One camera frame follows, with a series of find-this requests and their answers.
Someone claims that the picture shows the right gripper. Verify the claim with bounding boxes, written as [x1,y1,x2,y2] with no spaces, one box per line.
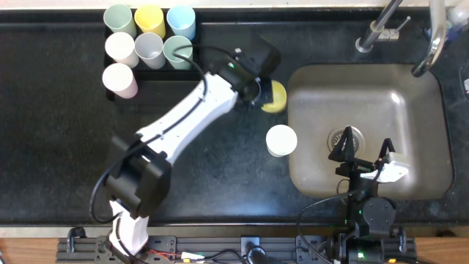
[328,125,396,179]

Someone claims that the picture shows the white cup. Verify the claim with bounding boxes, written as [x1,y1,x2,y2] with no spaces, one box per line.
[265,124,298,158]
[104,32,140,69]

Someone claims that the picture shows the yellow cup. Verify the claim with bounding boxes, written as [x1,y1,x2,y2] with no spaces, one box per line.
[260,79,288,114]
[133,4,166,40]

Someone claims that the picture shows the pink cup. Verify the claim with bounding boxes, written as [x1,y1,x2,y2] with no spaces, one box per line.
[102,62,139,100]

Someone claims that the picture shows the steel sink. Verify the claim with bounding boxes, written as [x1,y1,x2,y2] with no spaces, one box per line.
[287,64,455,201]

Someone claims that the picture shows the steel tap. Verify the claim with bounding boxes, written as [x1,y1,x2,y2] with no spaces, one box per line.
[354,0,450,78]

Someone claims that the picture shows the blue soap bottle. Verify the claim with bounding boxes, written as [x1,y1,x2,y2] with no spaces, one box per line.
[424,0,469,43]

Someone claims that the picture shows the green cup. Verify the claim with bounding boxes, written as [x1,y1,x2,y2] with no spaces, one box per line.
[103,4,137,38]
[163,34,194,70]

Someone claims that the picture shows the black tray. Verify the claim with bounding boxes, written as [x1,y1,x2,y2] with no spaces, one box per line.
[104,21,204,106]

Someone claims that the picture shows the blue cup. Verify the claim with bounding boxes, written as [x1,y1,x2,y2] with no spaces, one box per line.
[166,4,196,41]

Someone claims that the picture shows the grey cup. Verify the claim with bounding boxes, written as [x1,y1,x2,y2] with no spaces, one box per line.
[133,32,166,70]

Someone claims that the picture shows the black cable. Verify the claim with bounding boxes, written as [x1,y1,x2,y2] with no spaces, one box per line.
[295,189,355,264]
[89,44,239,257]

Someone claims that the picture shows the mounting rail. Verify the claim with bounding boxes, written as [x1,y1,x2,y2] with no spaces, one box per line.
[56,227,418,264]

